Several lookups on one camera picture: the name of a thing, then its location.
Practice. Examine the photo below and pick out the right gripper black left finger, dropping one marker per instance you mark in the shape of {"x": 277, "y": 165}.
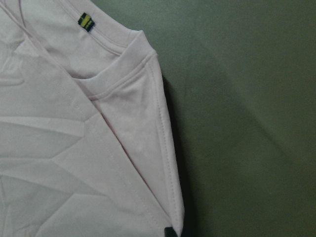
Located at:
{"x": 169, "y": 232}

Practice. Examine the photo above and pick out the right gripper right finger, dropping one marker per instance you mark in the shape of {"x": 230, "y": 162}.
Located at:
{"x": 187, "y": 231}

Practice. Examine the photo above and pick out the pink Snoopy t-shirt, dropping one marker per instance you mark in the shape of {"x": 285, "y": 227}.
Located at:
{"x": 86, "y": 147}

